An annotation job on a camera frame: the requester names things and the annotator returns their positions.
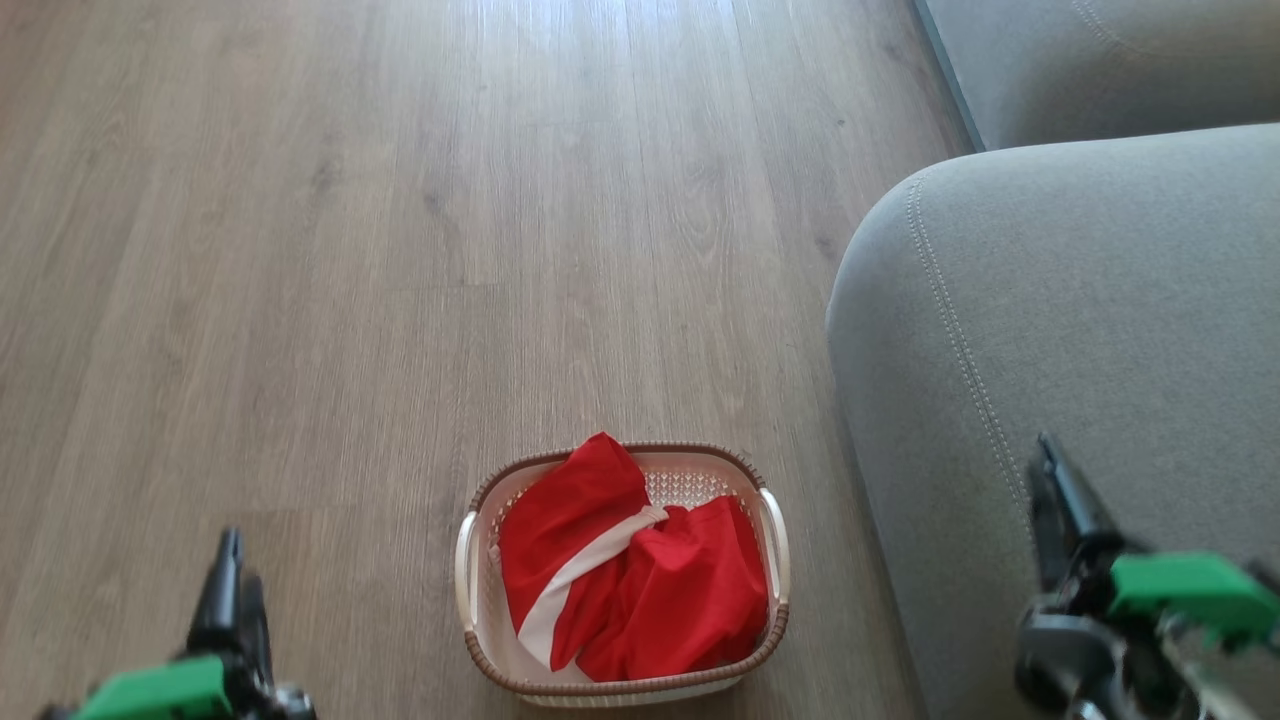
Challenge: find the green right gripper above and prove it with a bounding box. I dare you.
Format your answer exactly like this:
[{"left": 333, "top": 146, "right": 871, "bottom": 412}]
[{"left": 1015, "top": 432, "right": 1280, "bottom": 713}]

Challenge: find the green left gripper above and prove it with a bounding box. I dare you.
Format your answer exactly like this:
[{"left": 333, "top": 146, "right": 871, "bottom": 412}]
[{"left": 40, "top": 528, "right": 317, "bottom": 720}]

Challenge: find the red garment with white trim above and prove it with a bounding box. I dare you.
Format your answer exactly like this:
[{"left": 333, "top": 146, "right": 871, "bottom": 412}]
[{"left": 490, "top": 432, "right": 671, "bottom": 671}]

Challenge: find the plain red garment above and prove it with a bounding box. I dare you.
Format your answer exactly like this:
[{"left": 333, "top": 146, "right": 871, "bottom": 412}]
[{"left": 575, "top": 496, "right": 770, "bottom": 682}]

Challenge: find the grey fabric sofa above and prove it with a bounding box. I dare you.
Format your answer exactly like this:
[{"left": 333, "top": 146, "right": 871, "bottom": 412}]
[{"left": 826, "top": 0, "right": 1280, "bottom": 720}]

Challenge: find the white brown-rimmed laundry basket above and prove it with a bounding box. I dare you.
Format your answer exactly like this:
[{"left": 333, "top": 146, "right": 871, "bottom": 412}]
[{"left": 455, "top": 442, "right": 791, "bottom": 708}]

